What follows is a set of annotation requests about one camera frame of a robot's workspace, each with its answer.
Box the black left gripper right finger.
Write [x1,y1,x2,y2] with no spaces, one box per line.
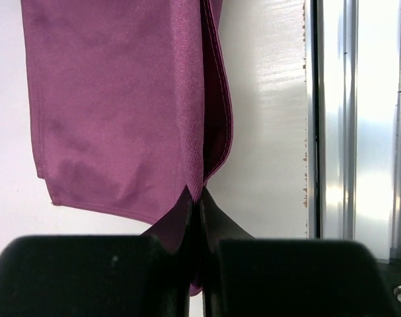
[198,188,253,316]

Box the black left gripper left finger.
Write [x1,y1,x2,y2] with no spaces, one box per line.
[142,188,194,316]

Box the purple satin napkin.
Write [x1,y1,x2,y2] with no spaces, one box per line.
[20,0,236,297]

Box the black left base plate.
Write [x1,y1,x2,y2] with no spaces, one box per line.
[378,263,401,316]

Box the aluminium front rail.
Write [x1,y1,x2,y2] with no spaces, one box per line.
[304,1,401,264]

